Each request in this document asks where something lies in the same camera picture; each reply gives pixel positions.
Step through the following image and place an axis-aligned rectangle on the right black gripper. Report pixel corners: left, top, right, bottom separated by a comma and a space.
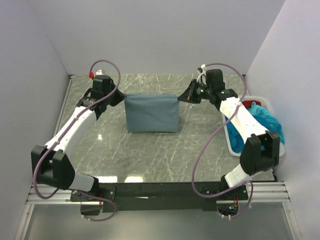
178, 79, 213, 105

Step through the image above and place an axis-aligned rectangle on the grey-blue t shirt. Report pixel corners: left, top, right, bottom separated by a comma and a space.
124, 93, 180, 133

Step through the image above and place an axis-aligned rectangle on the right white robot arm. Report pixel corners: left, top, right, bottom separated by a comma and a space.
177, 69, 281, 200

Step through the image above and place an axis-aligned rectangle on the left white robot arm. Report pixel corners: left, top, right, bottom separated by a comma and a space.
31, 74, 125, 201

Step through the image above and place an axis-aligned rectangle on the white laundry basket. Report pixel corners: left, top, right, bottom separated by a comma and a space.
223, 94, 286, 158

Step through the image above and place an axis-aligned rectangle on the red t shirt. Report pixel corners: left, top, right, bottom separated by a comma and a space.
242, 100, 261, 109

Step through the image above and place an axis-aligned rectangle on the teal t shirt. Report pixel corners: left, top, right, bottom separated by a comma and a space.
226, 101, 286, 154

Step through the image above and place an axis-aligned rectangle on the black base beam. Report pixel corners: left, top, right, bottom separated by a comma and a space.
69, 181, 251, 216

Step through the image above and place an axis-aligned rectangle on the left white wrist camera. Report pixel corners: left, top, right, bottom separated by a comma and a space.
88, 69, 105, 79

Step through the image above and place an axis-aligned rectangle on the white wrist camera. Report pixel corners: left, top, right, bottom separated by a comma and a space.
196, 64, 207, 84
88, 69, 105, 79

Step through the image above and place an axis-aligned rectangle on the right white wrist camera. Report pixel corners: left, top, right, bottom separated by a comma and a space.
196, 64, 207, 84

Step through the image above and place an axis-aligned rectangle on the aluminium frame rail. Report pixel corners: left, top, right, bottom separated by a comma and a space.
26, 74, 83, 206

